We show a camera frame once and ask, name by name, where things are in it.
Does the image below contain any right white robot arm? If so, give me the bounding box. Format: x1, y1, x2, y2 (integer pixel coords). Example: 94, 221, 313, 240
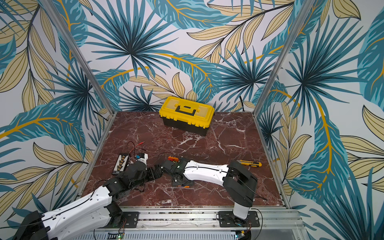
161, 159, 258, 220

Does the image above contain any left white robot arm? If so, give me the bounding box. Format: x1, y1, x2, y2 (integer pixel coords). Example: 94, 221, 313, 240
13, 161, 163, 240

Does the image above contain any yellow black toolbox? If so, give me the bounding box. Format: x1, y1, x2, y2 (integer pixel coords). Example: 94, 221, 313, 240
159, 97, 215, 136

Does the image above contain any yellow utility knife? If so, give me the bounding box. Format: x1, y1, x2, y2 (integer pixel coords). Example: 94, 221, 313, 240
237, 160, 262, 168

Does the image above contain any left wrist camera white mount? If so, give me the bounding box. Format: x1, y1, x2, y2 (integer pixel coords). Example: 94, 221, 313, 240
134, 153, 149, 165

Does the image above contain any black probe cable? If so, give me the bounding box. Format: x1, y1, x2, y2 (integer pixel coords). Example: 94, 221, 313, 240
126, 140, 148, 157

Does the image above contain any aluminium front rail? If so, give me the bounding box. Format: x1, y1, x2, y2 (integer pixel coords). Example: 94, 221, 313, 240
74, 205, 304, 240

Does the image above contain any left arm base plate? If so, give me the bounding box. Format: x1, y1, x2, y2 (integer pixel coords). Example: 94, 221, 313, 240
112, 212, 140, 229

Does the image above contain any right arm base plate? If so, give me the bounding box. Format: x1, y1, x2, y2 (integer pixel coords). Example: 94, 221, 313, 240
216, 211, 261, 228

